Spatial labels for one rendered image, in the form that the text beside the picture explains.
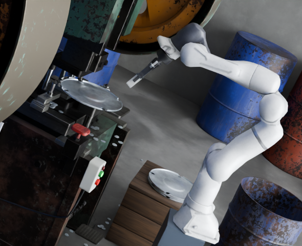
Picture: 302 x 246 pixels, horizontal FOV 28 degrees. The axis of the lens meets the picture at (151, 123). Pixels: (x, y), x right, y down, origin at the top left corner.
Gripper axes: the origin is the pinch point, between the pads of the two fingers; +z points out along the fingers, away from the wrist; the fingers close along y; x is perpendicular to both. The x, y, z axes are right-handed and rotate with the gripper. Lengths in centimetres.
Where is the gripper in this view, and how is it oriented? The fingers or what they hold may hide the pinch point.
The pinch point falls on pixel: (134, 80)
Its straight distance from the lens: 275.8
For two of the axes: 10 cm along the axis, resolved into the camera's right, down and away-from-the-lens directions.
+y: 2.5, -2.5, 9.4
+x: -6.2, -7.8, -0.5
